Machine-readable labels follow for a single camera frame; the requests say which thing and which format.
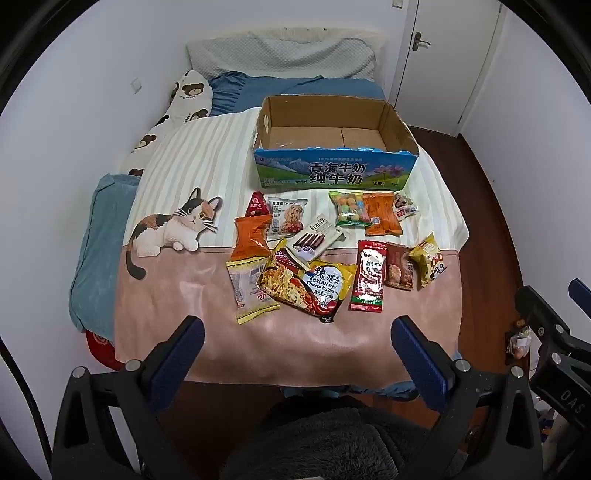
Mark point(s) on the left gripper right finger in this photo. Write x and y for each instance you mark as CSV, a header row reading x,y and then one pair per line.
x,y
491,414

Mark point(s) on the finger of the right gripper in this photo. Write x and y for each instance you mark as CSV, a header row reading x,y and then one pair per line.
x,y
551,330
580,293

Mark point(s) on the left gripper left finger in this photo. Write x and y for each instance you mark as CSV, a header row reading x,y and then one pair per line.
x,y
86,443

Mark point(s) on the yellow panda snack packet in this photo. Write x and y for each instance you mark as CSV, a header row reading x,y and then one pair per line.
x,y
429,259

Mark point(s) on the brown cookie packet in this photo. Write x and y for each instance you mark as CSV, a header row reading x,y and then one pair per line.
x,y
400,270

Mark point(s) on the red crown snack packet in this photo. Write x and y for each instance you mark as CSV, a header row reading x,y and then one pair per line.
x,y
368,290

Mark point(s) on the small clear snack packet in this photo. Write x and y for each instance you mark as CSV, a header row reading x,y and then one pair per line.
x,y
404,206

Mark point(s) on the clear yellow-edged snack packet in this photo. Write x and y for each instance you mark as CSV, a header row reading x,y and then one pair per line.
x,y
250,300

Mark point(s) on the Korean cheese noodle packet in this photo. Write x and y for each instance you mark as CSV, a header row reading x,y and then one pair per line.
x,y
318,290

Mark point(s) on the colourful candy balls packet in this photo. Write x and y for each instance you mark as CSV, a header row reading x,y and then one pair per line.
x,y
350,208

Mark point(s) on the chocolate wafer stick packet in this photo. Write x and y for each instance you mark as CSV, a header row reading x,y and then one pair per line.
x,y
314,240

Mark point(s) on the orange crinkled snack packet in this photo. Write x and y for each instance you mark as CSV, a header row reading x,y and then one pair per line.
x,y
251,237

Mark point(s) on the cranberry oat cookie packet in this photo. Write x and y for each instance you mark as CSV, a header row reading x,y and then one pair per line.
x,y
288,216

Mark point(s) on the small red snack packet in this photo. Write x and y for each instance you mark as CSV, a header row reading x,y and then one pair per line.
x,y
257,205

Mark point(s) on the red object under bed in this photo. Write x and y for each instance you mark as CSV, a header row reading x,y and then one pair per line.
x,y
102,350

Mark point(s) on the dark fuzzy clothing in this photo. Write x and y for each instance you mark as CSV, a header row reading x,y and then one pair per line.
x,y
326,438

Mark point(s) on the teal folded blanket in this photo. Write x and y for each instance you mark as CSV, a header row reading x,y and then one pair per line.
x,y
92,292

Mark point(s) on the cat print striped blanket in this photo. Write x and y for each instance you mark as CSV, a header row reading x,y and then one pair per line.
x,y
180,234

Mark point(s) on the white door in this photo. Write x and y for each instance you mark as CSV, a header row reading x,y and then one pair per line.
x,y
434,86

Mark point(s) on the milk carton cardboard box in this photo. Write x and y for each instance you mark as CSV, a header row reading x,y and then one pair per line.
x,y
332,141

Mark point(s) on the bear print long pillow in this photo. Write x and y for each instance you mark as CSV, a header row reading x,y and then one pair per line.
x,y
190,99

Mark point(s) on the blue bed sheet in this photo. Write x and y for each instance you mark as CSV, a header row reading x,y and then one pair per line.
x,y
236,92

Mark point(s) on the metal door handle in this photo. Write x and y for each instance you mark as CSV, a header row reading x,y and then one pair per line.
x,y
419,42

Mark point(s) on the white wall switch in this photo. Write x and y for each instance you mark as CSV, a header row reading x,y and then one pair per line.
x,y
136,85

